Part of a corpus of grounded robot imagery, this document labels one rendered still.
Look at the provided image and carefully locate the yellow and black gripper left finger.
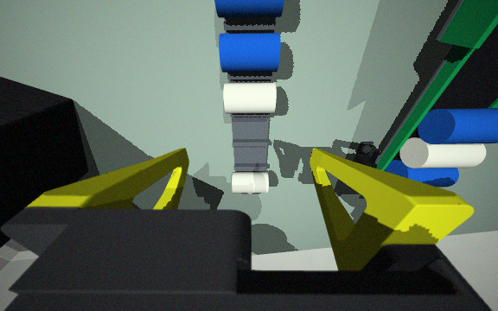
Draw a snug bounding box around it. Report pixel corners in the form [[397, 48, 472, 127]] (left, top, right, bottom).
[[26, 148, 189, 209]]

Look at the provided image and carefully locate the grey cylinder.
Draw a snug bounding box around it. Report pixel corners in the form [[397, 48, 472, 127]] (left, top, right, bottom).
[[232, 172, 269, 193]]

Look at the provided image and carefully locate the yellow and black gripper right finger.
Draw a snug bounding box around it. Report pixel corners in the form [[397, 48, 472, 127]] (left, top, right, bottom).
[[310, 148, 474, 270]]

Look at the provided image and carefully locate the blue cylinder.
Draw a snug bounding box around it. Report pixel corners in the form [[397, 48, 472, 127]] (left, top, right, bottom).
[[219, 33, 280, 73], [418, 108, 498, 144], [386, 160, 459, 187], [214, 0, 284, 18]]

